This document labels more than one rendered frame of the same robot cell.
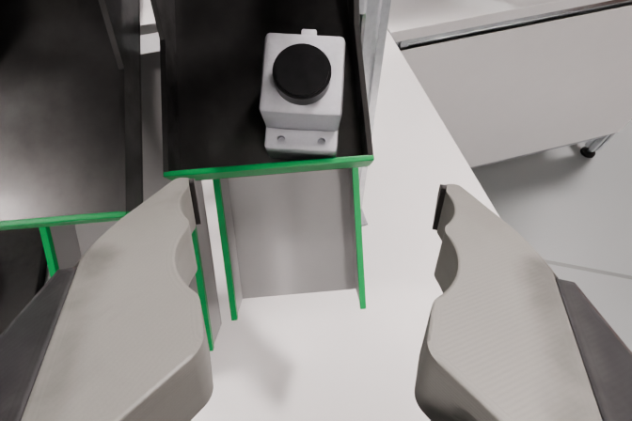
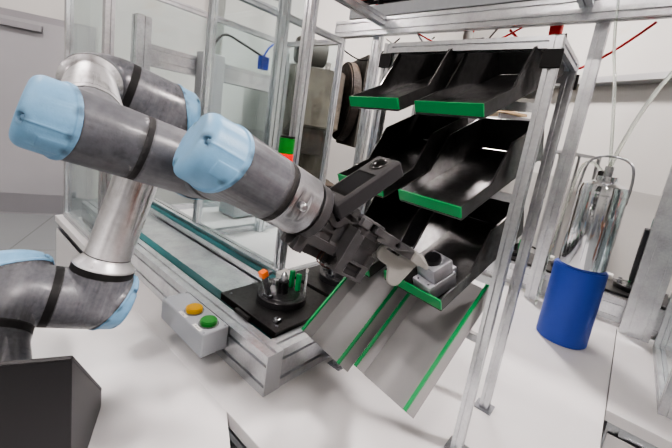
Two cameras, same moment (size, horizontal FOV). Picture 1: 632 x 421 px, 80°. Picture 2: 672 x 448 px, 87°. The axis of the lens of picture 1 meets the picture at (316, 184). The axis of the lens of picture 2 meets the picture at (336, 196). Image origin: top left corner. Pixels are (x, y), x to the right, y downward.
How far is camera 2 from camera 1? 0.50 m
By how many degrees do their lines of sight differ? 61
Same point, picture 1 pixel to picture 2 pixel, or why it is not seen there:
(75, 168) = not seen: hidden behind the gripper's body
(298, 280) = (390, 386)
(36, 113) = not seen: hidden behind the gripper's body
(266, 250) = (390, 361)
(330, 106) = (433, 268)
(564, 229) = not seen: outside the picture
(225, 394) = (310, 429)
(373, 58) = (491, 311)
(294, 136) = (422, 279)
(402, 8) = (635, 408)
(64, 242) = (338, 295)
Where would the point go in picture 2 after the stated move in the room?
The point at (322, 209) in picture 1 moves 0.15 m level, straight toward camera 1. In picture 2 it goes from (427, 362) to (367, 386)
